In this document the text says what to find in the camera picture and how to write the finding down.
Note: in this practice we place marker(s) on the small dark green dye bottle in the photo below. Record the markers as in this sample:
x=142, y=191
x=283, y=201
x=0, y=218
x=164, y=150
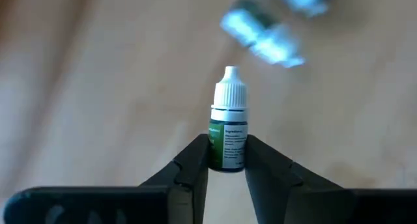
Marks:
x=229, y=97

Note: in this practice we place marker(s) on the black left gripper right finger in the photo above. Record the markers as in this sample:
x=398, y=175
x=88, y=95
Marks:
x=325, y=204

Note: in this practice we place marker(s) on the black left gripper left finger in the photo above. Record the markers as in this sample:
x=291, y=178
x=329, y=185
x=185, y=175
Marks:
x=97, y=206

